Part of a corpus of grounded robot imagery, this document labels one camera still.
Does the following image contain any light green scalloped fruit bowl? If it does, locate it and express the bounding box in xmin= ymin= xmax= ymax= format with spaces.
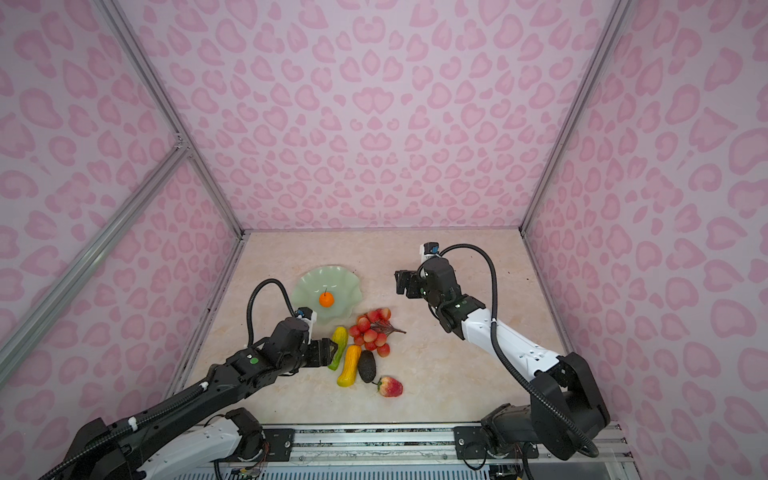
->
xmin=290 ymin=265 xmax=363 ymax=324

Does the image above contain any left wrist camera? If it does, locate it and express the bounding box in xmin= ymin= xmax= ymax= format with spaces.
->
xmin=295 ymin=307 xmax=317 ymax=343

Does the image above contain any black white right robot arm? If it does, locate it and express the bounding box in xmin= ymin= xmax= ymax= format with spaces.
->
xmin=394 ymin=255 xmax=610 ymax=460

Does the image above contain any dark fake avocado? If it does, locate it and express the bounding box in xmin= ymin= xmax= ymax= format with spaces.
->
xmin=357 ymin=350 xmax=377 ymax=383

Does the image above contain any green yellow fake mango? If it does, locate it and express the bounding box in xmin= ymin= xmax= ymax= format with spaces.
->
xmin=328 ymin=326 xmax=349 ymax=371

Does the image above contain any small fake orange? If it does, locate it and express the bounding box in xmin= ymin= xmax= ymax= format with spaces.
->
xmin=318 ymin=290 xmax=335 ymax=308

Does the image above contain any aluminium frame strut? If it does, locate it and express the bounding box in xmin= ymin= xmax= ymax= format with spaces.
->
xmin=1 ymin=141 xmax=189 ymax=385

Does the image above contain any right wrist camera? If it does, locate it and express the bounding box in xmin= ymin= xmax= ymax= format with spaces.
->
xmin=421 ymin=242 xmax=440 ymax=258

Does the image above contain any red green fake peach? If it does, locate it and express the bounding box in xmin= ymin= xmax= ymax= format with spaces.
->
xmin=376 ymin=376 xmax=404 ymax=398

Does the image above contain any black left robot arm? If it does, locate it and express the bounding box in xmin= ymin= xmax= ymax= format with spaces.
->
xmin=42 ymin=317 xmax=338 ymax=479

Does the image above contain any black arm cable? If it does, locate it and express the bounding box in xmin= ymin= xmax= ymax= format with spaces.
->
xmin=437 ymin=242 xmax=601 ymax=460
xmin=245 ymin=277 xmax=298 ymax=349

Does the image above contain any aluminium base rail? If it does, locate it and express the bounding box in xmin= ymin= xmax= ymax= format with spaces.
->
xmin=107 ymin=421 xmax=643 ymax=480

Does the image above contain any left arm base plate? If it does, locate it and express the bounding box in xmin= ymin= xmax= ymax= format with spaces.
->
xmin=260 ymin=428 xmax=296 ymax=462

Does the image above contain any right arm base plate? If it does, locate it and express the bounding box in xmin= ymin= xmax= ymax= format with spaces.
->
xmin=452 ymin=425 xmax=539 ymax=460

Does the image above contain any red fake lychee bunch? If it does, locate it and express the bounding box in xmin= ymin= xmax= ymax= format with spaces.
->
xmin=348 ymin=307 xmax=405 ymax=358

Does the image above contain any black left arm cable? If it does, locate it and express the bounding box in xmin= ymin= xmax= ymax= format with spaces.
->
xmin=245 ymin=277 xmax=298 ymax=349

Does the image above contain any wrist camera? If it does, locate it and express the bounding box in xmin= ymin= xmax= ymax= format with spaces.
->
xmin=421 ymin=242 xmax=440 ymax=258
xmin=295 ymin=307 xmax=317 ymax=343

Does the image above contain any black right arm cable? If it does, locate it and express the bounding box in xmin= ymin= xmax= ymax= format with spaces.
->
xmin=437 ymin=242 xmax=601 ymax=460

